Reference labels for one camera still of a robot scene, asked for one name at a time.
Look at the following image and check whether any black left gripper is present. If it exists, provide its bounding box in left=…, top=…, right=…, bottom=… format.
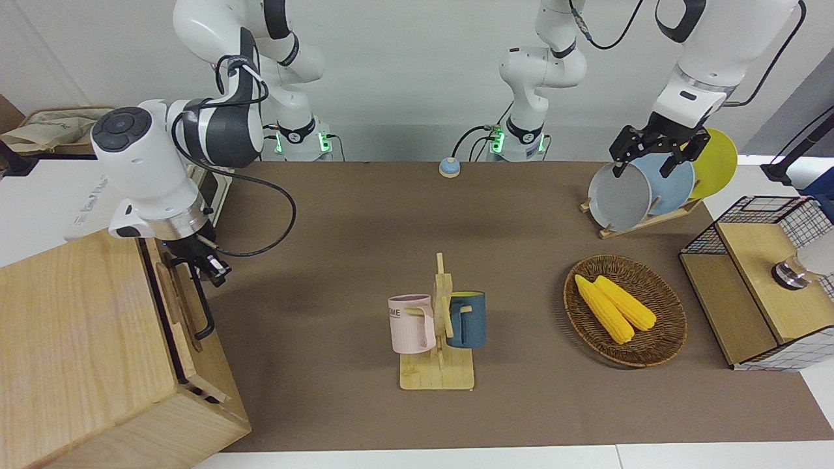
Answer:
left=609, top=112, right=712, bottom=181

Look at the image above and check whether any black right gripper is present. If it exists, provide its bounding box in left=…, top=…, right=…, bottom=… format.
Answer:
left=162, top=233, right=233, bottom=288

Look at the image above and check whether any wooden drawer with black handle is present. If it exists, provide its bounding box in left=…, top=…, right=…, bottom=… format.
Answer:
left=140, top=238, right=230, bottom=406

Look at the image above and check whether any light blue plate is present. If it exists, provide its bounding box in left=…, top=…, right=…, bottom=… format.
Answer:
left=632, top=154, right=696, bottom=217

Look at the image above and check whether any grey plate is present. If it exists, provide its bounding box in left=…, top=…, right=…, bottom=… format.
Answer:
left=588, top=162, right=653, bottom=231

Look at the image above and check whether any wooden plate rack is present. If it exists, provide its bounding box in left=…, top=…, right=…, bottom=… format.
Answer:
left=580, top=195, right=704, bottom=240

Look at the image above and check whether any yellow plate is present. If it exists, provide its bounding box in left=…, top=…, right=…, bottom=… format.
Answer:
left=687, top=128, right=739, bottom=200

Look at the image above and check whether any yellow corn cob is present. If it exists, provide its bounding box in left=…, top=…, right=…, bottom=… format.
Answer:
left=574, top=274, right=635, bottom=345
left=594, top=276, right=657, bottom=332

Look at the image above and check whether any brown table mat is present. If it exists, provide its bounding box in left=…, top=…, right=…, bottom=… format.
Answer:
left=195, top=161, right=834, bottom=453

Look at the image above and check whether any light wooden cabinet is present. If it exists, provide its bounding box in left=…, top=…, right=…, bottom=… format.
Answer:
left=0, top=229, right=252, bottom=469

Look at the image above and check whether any round wicker basket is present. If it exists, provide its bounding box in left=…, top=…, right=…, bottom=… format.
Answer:
left=564, top=255, right=688, bottom=369

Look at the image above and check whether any pink mug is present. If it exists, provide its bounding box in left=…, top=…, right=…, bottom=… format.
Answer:
left=388, top=294, right=436, bottom=354

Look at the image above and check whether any beige bag in box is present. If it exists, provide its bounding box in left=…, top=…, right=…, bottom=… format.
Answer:
left=0, top=106, right=118, bottom=160

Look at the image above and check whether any dark blue mug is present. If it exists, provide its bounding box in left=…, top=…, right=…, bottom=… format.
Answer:
left=446, top=291, right=487, bottom=349

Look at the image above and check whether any wooden mug tree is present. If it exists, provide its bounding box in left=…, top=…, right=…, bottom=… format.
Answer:
left=399, top=253, right=475, bottom=391

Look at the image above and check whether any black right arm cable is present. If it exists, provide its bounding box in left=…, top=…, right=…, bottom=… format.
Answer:
left=173, top=55, right=298, bottom=259

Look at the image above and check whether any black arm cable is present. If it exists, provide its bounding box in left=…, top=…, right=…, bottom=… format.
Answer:
left=570, top=0, right=646, bottom=51
left=723, top=0, right=809, bottom=108
left=173, top=55, right=298, bottom=259

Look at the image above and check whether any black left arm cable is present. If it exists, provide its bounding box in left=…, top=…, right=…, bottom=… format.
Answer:
left=723, top=0, right=809, bottom=108
left=570, top=0, right=646, bottom=51

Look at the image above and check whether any black camera stand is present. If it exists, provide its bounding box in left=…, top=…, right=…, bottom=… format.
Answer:
left=761, top=107, right=834, bottom=186

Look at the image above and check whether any wooden shelf with wire mesh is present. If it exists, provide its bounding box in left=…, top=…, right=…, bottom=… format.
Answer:
left=679, top=195, right=834, bottom=372

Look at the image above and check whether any white device with silver ring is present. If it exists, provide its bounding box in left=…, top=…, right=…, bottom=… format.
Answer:
left=772, top=231, right=834, bottom=291

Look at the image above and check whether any black base cable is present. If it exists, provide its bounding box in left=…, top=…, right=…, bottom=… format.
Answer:
left=453, top=124, right=509, bottom=162

